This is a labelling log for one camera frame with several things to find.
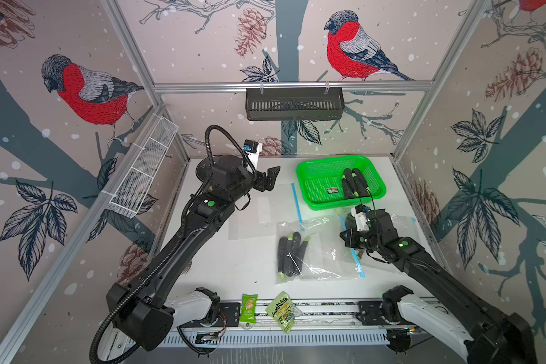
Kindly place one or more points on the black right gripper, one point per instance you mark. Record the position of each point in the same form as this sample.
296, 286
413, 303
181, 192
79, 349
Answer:
350, 240

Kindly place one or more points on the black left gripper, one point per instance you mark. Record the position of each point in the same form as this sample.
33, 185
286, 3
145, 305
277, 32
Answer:
270, 178

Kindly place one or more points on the large clear zip-top bag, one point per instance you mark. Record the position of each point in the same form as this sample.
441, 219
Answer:
327, 258

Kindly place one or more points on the eggplant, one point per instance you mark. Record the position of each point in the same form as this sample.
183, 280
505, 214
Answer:
354, 184
290, 255

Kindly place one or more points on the small clear zip-top bag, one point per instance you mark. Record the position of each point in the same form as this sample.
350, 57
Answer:
409, 227

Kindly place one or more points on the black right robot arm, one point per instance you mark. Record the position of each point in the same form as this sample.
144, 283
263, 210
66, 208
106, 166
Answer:
474, 329

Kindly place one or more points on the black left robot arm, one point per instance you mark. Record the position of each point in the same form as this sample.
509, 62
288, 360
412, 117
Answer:
138, 308

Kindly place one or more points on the eggplant in basket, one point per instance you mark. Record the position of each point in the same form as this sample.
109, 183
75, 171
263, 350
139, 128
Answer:
354, 184

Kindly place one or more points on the green printed snack bag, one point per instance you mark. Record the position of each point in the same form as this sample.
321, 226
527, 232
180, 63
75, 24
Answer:
284, 311

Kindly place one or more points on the green plastic basket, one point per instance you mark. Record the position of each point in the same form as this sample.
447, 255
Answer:
322, 181

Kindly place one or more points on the yellow pot with lid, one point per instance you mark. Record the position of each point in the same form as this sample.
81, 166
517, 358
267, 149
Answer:
204, 168

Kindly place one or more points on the small green snack packet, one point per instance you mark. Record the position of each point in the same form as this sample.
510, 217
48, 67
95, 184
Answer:
248, 309

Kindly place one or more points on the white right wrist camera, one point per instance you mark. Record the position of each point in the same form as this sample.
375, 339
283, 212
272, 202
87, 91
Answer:
361, 217

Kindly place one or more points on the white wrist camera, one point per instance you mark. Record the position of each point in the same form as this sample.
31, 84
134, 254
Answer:
361, 217
252, 150

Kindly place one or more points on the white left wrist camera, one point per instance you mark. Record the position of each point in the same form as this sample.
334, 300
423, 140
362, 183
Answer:
252, 150

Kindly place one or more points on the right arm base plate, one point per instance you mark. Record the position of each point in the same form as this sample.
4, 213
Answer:
370, 314

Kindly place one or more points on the black hanging wire shelf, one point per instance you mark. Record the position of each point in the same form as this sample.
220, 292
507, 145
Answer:
294, 104

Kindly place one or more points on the white wire mesh basket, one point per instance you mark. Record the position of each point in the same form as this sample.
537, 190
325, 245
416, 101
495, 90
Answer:
132, 196

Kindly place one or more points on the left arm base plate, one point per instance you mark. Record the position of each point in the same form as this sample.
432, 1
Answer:
229, 317

